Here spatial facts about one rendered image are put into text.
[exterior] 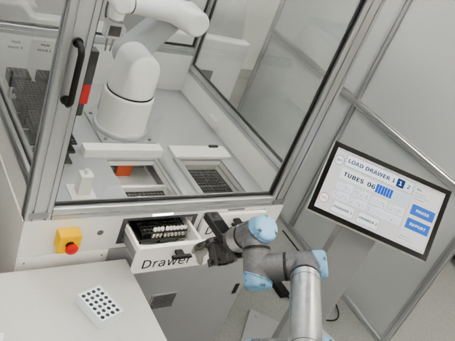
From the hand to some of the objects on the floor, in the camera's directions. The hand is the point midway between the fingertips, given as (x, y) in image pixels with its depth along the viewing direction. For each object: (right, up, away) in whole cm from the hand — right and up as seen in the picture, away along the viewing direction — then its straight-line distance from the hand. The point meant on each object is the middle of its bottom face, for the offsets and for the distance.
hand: (199, 249), depth 174 cm
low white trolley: (-64, -85, +21) cm, 108 cm away
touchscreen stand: (+35, -73, +107) cm, 135 cm away
